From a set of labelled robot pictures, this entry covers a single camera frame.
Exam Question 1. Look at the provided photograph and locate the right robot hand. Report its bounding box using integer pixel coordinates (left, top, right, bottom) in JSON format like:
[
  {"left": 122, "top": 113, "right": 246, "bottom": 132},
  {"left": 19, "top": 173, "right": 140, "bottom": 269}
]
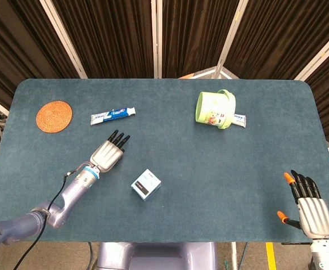
[{"left": 277, "top": 169, "right": 329, "bottom": 241}]

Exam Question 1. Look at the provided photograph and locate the green plastic cup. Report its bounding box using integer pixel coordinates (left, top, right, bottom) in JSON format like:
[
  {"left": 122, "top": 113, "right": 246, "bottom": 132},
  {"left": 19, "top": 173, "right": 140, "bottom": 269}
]
[{"left": 195, "top": 89, "right": 237, "bottom": 131}]

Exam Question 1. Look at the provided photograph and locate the blue white toothpaste tube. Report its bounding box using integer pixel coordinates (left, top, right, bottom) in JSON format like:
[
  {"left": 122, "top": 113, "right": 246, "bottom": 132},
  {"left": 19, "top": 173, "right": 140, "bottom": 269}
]
[{"left": 89, "top": 106, "right": 137, "bottom": 125}]

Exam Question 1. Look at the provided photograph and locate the round woven orange coaster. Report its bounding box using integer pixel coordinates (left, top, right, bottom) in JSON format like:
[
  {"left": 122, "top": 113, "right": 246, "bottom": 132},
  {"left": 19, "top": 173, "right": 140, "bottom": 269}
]
[{"left": 35, "top": 100, "right": 73, "bottom": 133}]

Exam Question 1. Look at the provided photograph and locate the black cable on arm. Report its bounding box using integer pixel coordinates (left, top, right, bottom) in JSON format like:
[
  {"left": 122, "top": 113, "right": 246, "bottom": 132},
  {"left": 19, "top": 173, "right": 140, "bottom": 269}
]
[{"left": 12, "top": 164, "right": 92, "bottom": 270}]

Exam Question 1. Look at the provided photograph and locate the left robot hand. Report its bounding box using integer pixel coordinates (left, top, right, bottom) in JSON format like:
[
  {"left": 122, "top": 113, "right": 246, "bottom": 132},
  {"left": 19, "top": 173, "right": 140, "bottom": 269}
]
[{"left": 89, "top": 129, "right": 131, "bottom": 173}]

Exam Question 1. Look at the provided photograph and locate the white blue toothpaste box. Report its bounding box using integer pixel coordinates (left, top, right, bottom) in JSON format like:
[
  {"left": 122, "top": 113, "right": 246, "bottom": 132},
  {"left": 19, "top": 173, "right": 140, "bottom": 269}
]
[{"left": 232, "top": 112, "right": 247, "bottom": 128}]

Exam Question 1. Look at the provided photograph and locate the light blue small box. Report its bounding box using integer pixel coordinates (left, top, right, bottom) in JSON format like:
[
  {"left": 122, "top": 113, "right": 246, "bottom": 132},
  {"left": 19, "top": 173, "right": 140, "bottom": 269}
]
[{"left": 130, "top": 168, "right": 162, "bottom": 201}]

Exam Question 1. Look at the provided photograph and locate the folding screen with dark curtains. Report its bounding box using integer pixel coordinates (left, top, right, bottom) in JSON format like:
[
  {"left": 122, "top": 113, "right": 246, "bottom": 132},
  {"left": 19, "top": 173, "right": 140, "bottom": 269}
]
[{"left": 0, "top": 0, "right": 329, "bottom": 150}]

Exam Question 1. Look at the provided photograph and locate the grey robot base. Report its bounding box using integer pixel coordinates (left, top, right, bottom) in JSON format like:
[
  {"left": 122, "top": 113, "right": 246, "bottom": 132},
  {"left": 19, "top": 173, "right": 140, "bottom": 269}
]
[{"left": 96, "top": 241, "right": 219, "bottom": 270}]

